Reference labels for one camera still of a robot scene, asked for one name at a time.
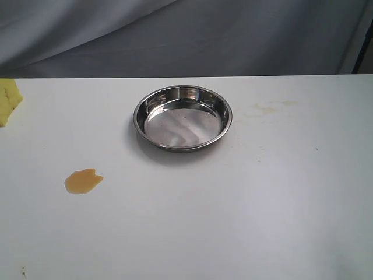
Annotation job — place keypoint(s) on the yellow sponge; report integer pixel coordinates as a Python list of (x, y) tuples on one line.
[(10, 99)]

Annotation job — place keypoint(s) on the brown liquid spill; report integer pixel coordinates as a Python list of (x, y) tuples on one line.
[(82, 181)]

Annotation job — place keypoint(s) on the round stainless steel dish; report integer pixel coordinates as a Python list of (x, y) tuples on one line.
[(182, 118)]

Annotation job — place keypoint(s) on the grey backdrop cloth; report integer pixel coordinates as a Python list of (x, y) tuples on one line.
[(142, 39)]

